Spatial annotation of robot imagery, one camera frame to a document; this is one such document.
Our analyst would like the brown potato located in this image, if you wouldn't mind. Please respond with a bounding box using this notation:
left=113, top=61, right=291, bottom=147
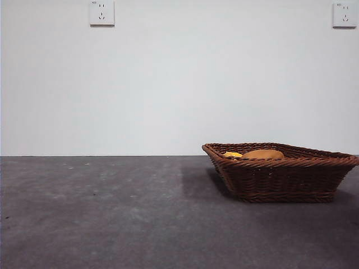
left=240, top=149, right=286, bottom=160

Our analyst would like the white wall socket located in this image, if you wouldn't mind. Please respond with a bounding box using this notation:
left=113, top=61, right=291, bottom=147
left=89, top=0, right=116, bottom=27
left=332, top=2, right=358, bottom=29

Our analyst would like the brown woven wicker basket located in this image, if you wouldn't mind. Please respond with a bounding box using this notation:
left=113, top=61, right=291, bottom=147
left=201, top=142, right=359, bottom=203

